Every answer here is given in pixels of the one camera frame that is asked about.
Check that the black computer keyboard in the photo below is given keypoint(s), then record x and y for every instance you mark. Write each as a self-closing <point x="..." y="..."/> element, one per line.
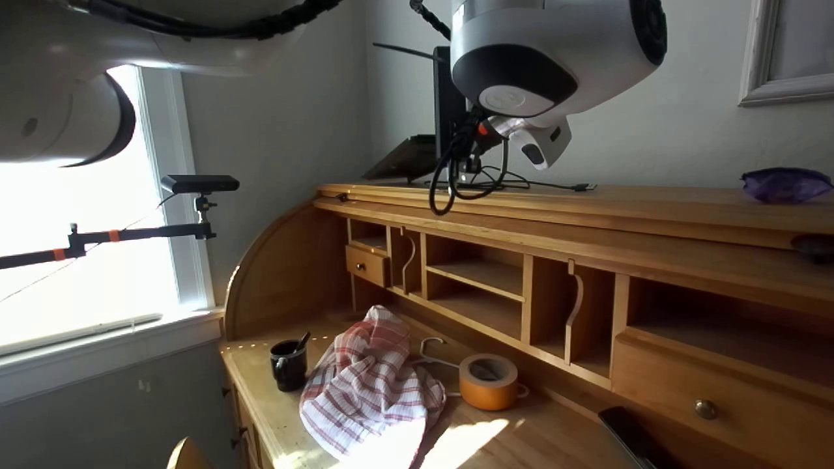
<point x="411" y="160"/>

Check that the black cup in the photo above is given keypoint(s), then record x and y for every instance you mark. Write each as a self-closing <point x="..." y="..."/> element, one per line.
<point x="287" y="365"/>

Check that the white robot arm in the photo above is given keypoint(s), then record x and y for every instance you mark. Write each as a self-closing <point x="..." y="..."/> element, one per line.
<point x="522" y="64"/>

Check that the wooden roll-top desk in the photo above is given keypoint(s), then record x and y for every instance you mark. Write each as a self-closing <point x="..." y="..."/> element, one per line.
<point x="687" y="329"/>

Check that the orange tape roll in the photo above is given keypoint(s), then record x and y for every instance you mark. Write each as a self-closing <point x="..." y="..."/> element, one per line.
<point x="489" y="381"/>

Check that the white plastic hanger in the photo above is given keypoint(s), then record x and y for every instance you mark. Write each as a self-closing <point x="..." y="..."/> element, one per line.
<point x="427" y="353"/>

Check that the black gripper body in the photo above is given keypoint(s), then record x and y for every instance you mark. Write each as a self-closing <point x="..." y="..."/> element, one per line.
<point x="457" y="137"/>

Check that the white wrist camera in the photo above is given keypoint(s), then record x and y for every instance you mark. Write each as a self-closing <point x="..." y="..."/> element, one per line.
<point x="542" y="146"/>

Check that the wooden chair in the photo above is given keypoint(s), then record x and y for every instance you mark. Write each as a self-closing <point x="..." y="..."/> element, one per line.
<point x="188" y="454"/>

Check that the red white checkered cloth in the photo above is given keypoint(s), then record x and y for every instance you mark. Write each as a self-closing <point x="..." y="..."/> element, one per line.
<point x="367" y="401"/>

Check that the white picture frame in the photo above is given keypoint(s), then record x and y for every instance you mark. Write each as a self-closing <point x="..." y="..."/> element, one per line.
<point x="788" y="52"/>

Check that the purple object on desk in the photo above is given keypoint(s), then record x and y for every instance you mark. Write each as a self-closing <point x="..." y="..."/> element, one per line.
<point x="785" y="187"/>

